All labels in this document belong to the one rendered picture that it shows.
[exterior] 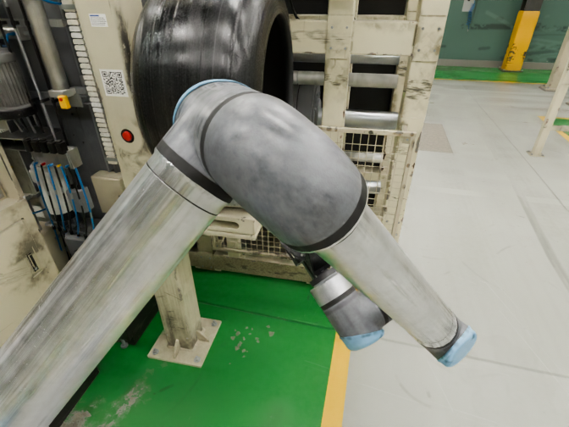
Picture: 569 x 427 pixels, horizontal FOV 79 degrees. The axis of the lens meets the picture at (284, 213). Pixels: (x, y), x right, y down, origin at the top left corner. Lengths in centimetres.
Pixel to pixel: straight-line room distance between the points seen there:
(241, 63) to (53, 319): 59
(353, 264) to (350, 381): 132
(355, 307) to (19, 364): 58
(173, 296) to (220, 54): 105
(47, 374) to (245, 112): 39
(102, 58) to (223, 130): 87
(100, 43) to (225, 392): 137
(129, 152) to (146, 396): 103
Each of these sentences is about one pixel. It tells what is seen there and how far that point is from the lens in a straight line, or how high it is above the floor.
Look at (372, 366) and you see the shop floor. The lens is 177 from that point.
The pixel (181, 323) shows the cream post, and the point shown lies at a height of 20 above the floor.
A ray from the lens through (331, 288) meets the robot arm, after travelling 78.
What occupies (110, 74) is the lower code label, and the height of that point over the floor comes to 124.
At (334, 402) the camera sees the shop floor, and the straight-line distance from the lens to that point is 166.
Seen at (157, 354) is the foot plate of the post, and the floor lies 1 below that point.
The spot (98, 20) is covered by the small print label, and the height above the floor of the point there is 138.
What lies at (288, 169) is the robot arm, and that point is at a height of 130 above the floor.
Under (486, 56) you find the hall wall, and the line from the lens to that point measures 1037.
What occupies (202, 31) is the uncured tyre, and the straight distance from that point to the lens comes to 85.
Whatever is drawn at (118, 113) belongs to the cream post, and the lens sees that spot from 121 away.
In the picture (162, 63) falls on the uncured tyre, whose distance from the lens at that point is 86.
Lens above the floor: 143
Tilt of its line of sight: 32 degrees down
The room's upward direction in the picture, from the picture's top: straight up
